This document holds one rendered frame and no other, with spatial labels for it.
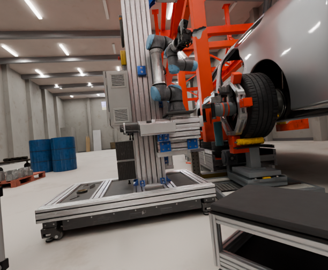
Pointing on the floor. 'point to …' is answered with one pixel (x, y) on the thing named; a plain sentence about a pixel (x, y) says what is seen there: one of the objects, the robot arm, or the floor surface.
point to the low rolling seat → (278, 230)
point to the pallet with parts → (13, 176)
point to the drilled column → (195, 163)
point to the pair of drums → (53, 154)
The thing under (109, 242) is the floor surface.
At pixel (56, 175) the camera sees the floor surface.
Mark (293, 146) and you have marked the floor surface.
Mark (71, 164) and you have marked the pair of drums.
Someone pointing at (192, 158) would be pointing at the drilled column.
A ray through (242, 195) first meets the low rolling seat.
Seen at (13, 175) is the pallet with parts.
